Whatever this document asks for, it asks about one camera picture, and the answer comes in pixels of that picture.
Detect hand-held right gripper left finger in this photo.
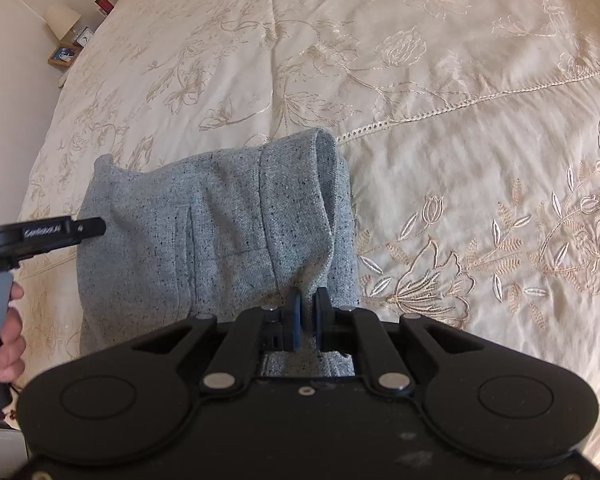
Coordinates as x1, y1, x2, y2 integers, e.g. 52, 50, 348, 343
131, 287, 306, 402

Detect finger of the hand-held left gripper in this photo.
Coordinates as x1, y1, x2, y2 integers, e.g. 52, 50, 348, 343
72, 217, 107, 243

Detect white table lamp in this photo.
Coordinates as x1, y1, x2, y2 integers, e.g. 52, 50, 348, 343
44, 2, 84, 42

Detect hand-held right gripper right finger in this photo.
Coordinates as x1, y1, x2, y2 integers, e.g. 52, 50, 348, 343
314, 286, 481, 400

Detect person's left hand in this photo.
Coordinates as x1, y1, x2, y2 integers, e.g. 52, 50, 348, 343
0, 282, 27, 382

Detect wooden picture frame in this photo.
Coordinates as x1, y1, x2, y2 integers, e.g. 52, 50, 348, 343
47, 43, 81, 69

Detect grey speckled pants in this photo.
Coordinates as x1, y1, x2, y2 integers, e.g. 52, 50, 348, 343
76, 128, 363, 378

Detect cream embroidered bedspread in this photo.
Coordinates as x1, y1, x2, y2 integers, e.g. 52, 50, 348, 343
17, 0, 600, 467

